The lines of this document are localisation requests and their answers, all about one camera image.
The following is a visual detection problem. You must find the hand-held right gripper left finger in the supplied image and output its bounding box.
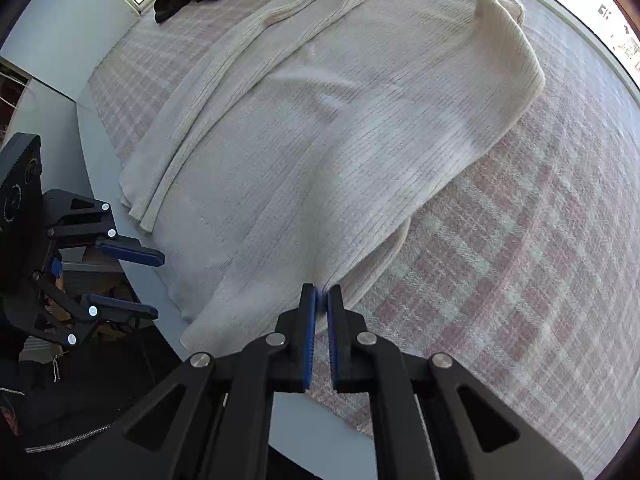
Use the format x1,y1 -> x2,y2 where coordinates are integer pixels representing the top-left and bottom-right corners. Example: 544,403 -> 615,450
60,282 -> 319,480

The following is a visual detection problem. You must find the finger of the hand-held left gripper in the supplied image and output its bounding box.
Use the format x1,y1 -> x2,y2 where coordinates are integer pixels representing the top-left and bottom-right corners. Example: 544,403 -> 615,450
44,188 -> 166,269
32,271 -> 160,348

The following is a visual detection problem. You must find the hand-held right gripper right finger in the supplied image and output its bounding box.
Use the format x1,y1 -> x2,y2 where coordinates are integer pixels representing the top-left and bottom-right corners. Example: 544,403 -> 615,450
326,284 -> 583,480

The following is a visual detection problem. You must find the cream ribbed knit sweater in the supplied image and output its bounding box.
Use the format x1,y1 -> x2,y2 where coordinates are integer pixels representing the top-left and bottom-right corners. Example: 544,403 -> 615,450
119,0 -> 547,352

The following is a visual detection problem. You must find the person's black zipped jacket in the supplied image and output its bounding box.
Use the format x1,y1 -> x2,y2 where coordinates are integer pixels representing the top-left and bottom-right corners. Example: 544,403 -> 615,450
0,327 -> 201,480

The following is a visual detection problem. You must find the pink plaid blanket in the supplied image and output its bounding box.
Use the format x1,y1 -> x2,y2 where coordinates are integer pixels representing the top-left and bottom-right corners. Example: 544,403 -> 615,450
87,0 -> 640,480

